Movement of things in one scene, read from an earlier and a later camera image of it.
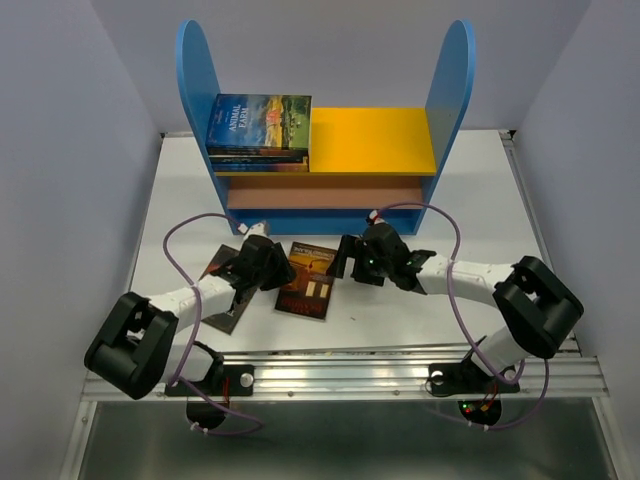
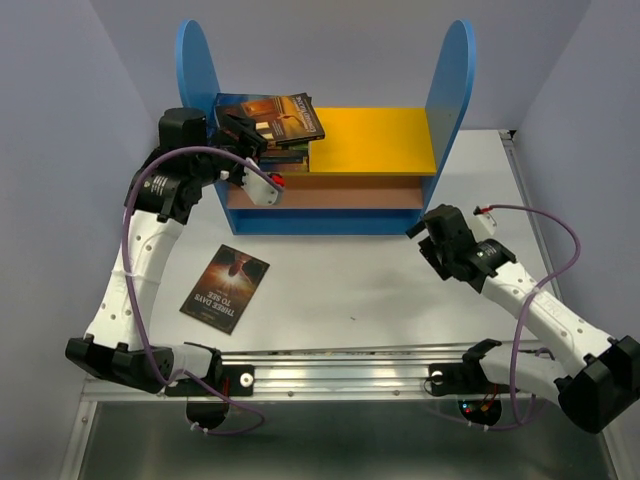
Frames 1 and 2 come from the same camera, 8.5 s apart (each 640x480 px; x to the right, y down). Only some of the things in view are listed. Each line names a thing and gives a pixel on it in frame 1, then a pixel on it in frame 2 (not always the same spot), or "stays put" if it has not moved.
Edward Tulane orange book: (309, 293) -> (281, 117)
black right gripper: (350, 247) -> (427, 250)
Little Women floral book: (258, 159) stays put
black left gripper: (283, 274) -> (249, 138)
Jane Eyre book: (259, 167) stays put
